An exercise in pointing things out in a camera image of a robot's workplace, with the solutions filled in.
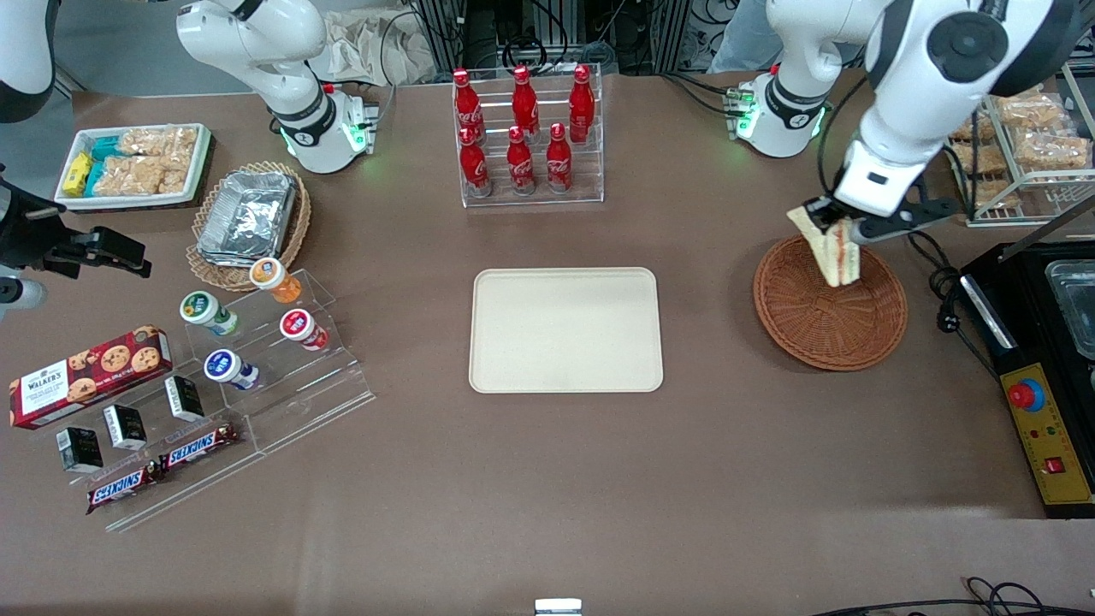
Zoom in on yellow control box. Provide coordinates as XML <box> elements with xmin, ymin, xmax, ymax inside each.
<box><xmin>997</xmin><ymin>363</ymin><xmax>1095</xmax><ymax>519</ymax></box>

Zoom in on black table appliance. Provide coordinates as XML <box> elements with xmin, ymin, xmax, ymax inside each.
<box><xmin>958</xmin><ymin>195</ymin><xmax>1095</xmax><ymax>382</ymax></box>

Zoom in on aluminium foil tray stack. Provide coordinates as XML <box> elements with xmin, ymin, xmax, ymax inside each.
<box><xmin>197</xmin><ymin>170</ymin><xmax>298</xmax><ymax>268</ymax></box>

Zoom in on red emergency stop button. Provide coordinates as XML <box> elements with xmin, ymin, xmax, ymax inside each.
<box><xmin>1007</xmin><ymin>376</ymin><xmax>1047</xmax><ymax>414</ymax></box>

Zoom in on red Walker's cookie box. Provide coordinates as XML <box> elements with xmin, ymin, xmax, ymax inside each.
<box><xmin>9</xmin><ymin>324</ymin><xmax>175</xmax><ymax>431</ymax></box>

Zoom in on green lid yogurt cup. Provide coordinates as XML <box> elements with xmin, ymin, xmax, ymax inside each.
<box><xmin>179</xmin><ymin>290</ymin><xmax>240</xmax><ymax>337</ymax></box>

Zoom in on crumpled beige cloth bag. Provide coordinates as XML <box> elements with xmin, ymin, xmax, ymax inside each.
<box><xmin>310</xmin><ymin>9</ymin><xmax>439</xmax><ymax>87</ymax></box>

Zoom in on yellow snack packet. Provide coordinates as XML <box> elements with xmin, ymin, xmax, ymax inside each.
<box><xmin>63</xmin><ymin>151</ymin><xmax>94</xmax><ymax>197</ymax></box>

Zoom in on white rectangular snack tray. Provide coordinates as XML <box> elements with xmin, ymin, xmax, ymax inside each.
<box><xmin>54</xmin><ymin>123</ymin><xmax>213</xmax><ymax>211</ymax></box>

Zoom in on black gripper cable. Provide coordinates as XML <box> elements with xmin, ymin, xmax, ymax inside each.
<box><xmin>815</xmin><ymin>75</ymin><xmax>870</xmax><ymax>199</ymax></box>

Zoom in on black cable at table edge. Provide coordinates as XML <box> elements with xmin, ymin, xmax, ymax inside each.
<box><xmin>811</xmin><ymin>577</ymin><xmax>1095</xmax><ymax>616</ymax></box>

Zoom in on triangular sandwich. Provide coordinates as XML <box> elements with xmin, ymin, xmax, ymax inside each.
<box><xmin>786</xmin><ymin>205</ymin><xmax>861</xmax><ymax>288</ymax></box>

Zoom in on orange lid yogurt cup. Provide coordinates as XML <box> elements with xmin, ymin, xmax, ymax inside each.
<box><xmin>249</xmin><ymin>257</ymin><xmax>303</xmax><ymax>305</ymax></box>

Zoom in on small black box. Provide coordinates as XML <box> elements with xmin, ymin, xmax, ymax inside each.
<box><xmin>163</xmin><ymin>374</ymin><xmax>206</xmax><ymax>423</ymax></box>
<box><xmin>102</xmin><ymin>403</ymin><xmax>149</xmax><ymax>452</ymax></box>
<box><xmin>56</xmin><ymin>425</ymin><xmax>105</xmax><ymax>475</ymax></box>

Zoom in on light wicker basket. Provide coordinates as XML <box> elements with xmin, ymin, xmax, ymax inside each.
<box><xmin>186</xmin><ymin>161</ymin><xmax>312</xmax><ymax>293</ymax></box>

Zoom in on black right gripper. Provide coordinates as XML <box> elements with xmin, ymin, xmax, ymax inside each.
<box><xmin>0</xmin><ymin>175</ymin><xmax>154</xmax><ymax>280</ymax></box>

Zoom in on blue lid yogurt cup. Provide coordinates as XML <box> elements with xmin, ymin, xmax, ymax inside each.
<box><xmin>203</xmin><ymin>348</ymin><xmax>260</xmax><ymax>392</ymax></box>

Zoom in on red lid yogurt cup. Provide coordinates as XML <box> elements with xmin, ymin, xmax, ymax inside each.
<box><xmin>279</xmin><ymin>308</ymin><xmax>329</xmax><ymax>352</ymax></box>

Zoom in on red cola bottle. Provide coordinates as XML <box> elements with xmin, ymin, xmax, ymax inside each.
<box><xmin>546</xmin><ymin>122</ymin><xmax>574</xmax><ymax>194</ymax></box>
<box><xmin>453</xmin><ymin>68</ymin><xmax>485</xmax><ymax>142</ymax></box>
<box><xmin>459</xmin><ymin>127</ymin><xmax>494</xmax><ymax>199</ymax></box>
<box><xmin>506</xmin><ymin>126</ymin><xmax>537</xmax><ymax>197</ymax></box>
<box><xmin>569</xmin><ymin>64</ymin><xmax>596</xmax><ymax>145</ymax></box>
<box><xmin>512</xmin><ymin>65</ymin><xmax>541</xmax><ymax>142</ymax></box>

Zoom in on clear bag of rice crackers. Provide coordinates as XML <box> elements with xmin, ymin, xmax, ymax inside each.
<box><xmin>94</xmin><ymin>154</ymin><xmax>191</xmax><ymax>197</ymax></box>
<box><xmin>118</xmin><ymin>127</ymin><xmax>199</xmax><ymax>160</ymax></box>

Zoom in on white wire rack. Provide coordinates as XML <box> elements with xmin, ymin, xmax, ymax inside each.
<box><xmin>945</xmin><ymin>62</ymin><xmax>1095</xmax><ymax>228</ymax></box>

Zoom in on brown wicker basket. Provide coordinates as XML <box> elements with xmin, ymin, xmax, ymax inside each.
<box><xmin>753</xmin><ymin>233</ymin><xmax>909</xmax><ymax>372</ymax></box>

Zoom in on Snickers chocolate bar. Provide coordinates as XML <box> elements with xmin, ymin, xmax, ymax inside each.
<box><xmin>85</xmin><ymin>462</ymin><xmax>164</xmax><ymax>516</ymax></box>
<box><xmin>157</xmin><ymin>421</ymin><xmax>244</xmax><ymax>474</ymax></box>

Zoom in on clear acrylic stepped snack stand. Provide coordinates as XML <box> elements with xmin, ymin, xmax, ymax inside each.
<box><xmin>13</xmin><ymin>368</ymin><xmax>268</xmax><ymax>534</ymax></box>

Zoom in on black cables to arm base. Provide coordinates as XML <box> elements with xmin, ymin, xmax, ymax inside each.
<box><xmin>660</xmin><ymin>71</ymin><xmax>738</xmax><ymax>118</ymax></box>

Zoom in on aluminium frame rack with cables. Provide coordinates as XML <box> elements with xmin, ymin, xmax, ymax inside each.
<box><xmin>389</xmin><ymin>0</ymin><xmax>694</xmax><ymax>82</ymax></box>

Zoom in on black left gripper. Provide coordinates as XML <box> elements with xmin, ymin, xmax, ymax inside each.
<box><xmin>802</xmin><ymin>194</ymin><xmax>962</xmax><ymax>252</ymax></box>

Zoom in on person's blue jeans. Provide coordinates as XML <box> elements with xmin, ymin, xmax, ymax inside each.
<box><xmin>708</xmin><ymin>0</ymin><xmax>778</xmax><ymax>75</ymax></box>

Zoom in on clear acrylic bottle rack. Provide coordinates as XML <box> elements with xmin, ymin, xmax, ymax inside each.
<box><xmin>452</xmin><ymin>64</ymin><xmax>606</xmax><ymax>210</ymax></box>

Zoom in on clear acrylic stepped cup stand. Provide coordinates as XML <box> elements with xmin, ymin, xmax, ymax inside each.
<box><xmin>183</xmin><ymin>269</ymin><xmax>377</xmax><ymax>456</ymax></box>

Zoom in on black power cable with plug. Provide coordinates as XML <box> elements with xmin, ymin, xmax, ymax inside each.
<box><xmin>905</xmin><ymin>228</ymin><xmax>1003</xmax><ymax>379</ymax></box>

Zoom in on beige plastic tray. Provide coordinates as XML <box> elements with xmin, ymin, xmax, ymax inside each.
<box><xmin>469</xmin><ymin>267</ymin><xmax>665</xmax><ymax>394</ymax></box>

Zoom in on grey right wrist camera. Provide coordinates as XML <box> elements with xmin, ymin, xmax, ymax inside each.
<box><xmin>0</xmin><ymin>275</ymin><xmax>46</xmax><ymax>314</ymax></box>

